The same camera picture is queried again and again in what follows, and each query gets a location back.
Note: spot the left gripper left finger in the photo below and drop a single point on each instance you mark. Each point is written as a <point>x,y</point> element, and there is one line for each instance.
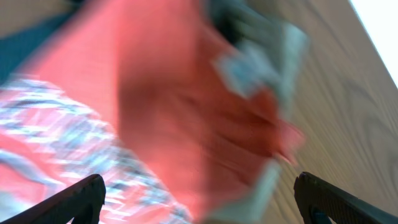
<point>80,203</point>

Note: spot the navy blue folded shirt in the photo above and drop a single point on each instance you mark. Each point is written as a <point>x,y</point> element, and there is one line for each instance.
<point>15,48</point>

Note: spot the red orange polo shirt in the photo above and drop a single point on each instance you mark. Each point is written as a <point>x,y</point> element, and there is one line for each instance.
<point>129,90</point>

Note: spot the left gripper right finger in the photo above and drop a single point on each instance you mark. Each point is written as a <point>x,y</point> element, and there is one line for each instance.
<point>320,202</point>

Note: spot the black patterned jersey shirt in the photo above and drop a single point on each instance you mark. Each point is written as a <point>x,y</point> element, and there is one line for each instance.
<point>270,54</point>

